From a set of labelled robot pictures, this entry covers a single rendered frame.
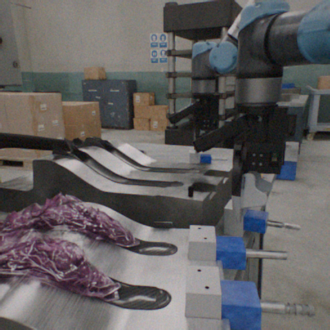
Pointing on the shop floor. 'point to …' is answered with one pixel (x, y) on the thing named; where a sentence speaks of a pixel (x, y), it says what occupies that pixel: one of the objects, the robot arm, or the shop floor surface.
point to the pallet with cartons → (81, 120)
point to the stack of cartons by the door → (149, 113)
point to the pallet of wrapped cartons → (29, 123)
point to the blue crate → (287, 171)
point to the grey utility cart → (315, 114)
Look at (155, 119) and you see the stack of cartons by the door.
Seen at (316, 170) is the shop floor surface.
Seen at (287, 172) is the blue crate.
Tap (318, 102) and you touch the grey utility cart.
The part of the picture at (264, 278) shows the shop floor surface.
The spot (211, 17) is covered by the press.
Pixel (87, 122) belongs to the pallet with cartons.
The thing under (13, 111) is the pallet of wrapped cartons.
